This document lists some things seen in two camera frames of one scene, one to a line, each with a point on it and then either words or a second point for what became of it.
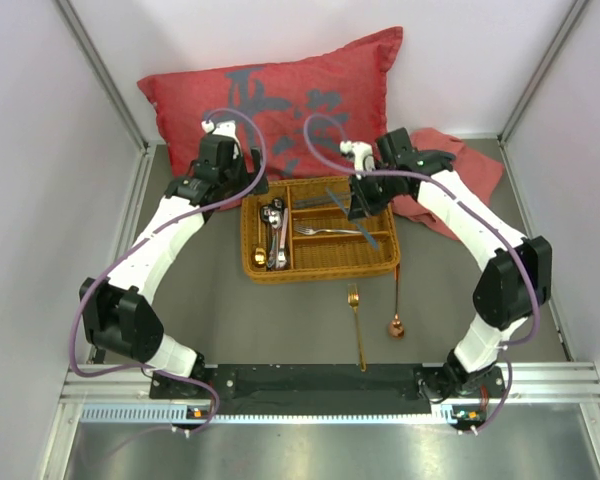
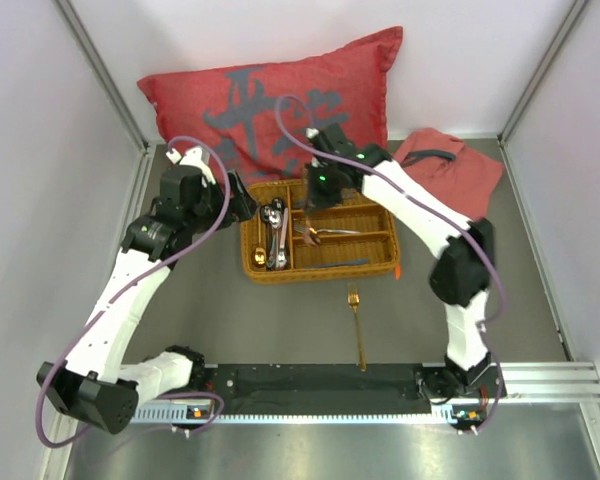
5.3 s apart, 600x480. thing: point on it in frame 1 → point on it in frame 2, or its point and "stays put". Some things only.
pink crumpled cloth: (475, 171) stays put
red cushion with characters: (300, 112) stays put
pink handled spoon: (281, 261) stays put
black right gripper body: (374, 192) → (322, 189)
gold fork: (353, 299) stays put
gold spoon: (259, 253) stays put
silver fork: (310, 232) stays put
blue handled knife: (357, 224) → (333, 264)
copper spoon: (396, 328) → (310, 237)
